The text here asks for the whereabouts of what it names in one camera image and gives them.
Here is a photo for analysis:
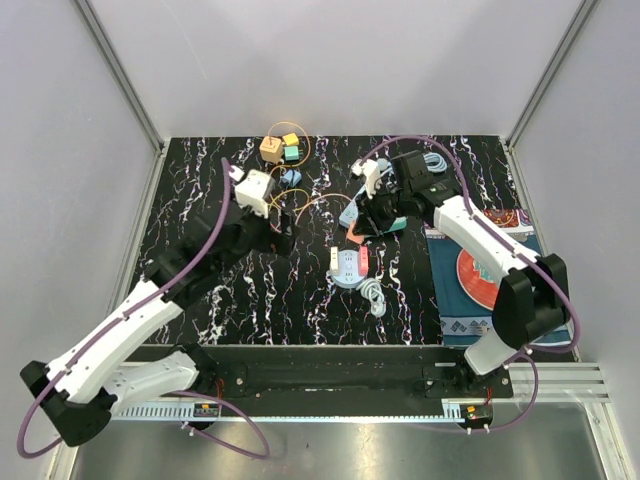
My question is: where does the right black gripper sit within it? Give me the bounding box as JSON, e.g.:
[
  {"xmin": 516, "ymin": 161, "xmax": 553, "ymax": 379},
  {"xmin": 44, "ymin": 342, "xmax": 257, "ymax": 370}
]
[{"xmin": 354, "ymin": 182, "xmax": 411, "ymax": 238}]

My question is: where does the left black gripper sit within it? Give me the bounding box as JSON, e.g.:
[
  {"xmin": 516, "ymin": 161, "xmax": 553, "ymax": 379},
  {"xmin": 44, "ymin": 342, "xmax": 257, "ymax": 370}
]
[{"xmin": 216, "ymin": 200, "xmax": 302, "ymax": 276}]

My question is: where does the pink plug adapter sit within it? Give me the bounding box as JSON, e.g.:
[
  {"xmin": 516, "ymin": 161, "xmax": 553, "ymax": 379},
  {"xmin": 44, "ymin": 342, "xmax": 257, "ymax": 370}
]
[{"xmin": 358, "ymin": 245, "xmax": 369, "ymax": 277}]

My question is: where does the pink charging cable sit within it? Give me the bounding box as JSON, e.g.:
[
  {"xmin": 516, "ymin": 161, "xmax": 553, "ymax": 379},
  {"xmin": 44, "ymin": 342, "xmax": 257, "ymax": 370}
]
[{"xmin": 294, "ymin": 193, "xmax": 354, "ymax": 226}]

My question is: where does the salmon cube charger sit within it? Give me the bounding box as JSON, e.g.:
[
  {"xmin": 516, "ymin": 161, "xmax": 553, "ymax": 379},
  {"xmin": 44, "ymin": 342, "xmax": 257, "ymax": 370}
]
[{"xmin": 346, "ymin": 221, "xmax": 368, "ymax": 245}]

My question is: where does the white cube charger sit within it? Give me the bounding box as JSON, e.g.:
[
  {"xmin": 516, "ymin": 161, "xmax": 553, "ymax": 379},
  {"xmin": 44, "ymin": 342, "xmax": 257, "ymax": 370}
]
[{"xmin": 329, "ymin": 246, "xmax": 340, "ymax": 275}]

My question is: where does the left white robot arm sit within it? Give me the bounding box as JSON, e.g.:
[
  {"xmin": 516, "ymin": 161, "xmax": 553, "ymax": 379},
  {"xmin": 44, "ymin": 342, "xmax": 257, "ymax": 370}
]
[{"xmin": 20, "ymin": 207, "xmax": 296, "ymax": 446}]

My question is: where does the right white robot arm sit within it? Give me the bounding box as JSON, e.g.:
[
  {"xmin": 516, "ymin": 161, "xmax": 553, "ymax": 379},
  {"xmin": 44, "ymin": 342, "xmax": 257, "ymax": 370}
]
[{"xmin": 351, "ymin": 151, "xmax": 570, "ymax": 397}]

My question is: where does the teal triangular power strip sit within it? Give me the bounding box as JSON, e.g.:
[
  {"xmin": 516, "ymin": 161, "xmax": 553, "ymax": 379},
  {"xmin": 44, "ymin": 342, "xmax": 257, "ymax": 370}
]
[{"xmin": 386, "ymin": 217, "xmax": 407, "ymax": 233}]

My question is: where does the blue cube charger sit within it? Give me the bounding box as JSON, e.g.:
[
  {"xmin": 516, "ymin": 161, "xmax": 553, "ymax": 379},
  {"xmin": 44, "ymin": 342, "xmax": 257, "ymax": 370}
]
[{"xmin": 280, "ymin": 169, "xmax": 302, "ymax": 188}]

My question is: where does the round blue power strip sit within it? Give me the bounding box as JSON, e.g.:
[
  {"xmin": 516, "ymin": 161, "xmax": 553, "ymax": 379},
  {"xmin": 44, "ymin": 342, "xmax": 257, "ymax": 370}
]
[{"xmin": 328, "ymin": 250, "xmax": 366, "ymax": 290}]

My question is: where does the green cube charger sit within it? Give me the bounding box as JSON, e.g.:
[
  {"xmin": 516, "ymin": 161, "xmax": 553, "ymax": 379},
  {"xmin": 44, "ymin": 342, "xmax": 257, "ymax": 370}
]
[{"xmin": 284, "ymin": 146, "xmax": 300, "ymax": 162}]

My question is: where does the wooden cube charger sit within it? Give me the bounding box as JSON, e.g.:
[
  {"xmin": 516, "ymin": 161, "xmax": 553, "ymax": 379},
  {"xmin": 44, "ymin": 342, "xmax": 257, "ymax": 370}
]
[{"xmin": 259, "ymin": 136, "xmax": 284, "ymax": 164}]

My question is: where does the yellow cube charger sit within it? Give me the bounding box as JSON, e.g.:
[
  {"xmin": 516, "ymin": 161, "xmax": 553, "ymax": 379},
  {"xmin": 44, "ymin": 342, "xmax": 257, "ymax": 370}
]
[{"xmin": 282, "ymin": 133, "xmax": 299, "ymax": 147}]

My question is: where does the red and green plate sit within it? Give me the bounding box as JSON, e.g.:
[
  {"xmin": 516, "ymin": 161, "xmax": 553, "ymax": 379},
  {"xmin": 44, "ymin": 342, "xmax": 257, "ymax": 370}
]
[{"xmin": 456, "ymin": 250, "xmax": 498, "ymax": 310}]

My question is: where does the blue placemat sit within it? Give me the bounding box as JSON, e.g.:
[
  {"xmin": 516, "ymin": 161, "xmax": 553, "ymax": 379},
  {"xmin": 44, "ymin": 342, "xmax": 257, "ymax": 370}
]
[{"xmin": 426, "ymin": 227, "xmax": 571, "ymax": 347}]

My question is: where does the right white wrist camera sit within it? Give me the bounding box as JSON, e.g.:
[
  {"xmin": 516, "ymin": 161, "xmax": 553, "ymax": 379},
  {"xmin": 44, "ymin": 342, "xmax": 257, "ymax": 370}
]
[{"xmin": 351, "ymin": 158, "xmax": 389, "ymax": 199}]

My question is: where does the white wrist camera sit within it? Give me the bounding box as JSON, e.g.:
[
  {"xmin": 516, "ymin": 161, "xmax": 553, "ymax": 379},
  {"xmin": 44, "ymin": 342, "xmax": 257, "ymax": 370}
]
[
  {"xmin": 230, "ymin": 166, "xmax": 275, "ymax": 218},
  {"xmin": 351, "ymin": 158, "xmax": 389, "ymax": 199}
]

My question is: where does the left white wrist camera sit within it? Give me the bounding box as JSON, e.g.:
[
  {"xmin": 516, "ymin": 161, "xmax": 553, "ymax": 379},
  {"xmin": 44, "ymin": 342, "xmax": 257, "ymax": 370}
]
[{"xmin": 230, "ymin": 166, "xmax": 275, "ymax": 218}]

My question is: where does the round strip cable and plug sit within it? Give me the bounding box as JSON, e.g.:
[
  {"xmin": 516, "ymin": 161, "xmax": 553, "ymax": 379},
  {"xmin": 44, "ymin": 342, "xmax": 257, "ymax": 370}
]
[{"xmin": 358, "ymin": 278, "xmax": 389, "ymax": 317}]

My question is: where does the orange charging cable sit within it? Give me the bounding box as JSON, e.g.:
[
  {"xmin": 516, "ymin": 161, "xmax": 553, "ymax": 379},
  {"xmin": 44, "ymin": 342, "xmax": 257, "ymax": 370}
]
[{"xmin": 264, "ymin": 118, "xmax": 313, "ymax": 211}]

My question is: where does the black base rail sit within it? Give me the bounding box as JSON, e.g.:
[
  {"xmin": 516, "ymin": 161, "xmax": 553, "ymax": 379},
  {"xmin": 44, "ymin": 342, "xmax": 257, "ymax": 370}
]
[{"xmin": 97, "ymin": 343, "xmax": 576, "ymax": 401}]

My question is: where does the left aluminium post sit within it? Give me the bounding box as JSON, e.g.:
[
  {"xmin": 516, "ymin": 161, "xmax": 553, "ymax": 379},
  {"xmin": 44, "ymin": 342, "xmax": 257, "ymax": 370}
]
[{"xmin": 71, "ymin": 0, "xmax": 165, "ymax": 154}]

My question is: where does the aluminium post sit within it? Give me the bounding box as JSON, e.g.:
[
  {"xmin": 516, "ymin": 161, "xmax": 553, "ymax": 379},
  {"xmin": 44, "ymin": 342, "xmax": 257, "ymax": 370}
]
[
  {"xmin": 71, "ymin": 0, "xmax": 165, "ymax": 154},
  {"xmin": 505, "ymin": 0, "xmax": 600, "ymax": 149}
]

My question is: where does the right aluminium post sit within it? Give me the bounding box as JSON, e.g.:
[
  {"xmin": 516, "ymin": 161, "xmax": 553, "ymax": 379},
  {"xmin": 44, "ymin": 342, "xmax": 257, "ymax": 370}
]
[{"xmin": 505, "ymin": 0, "xmax": 600, "ymax": 149}]

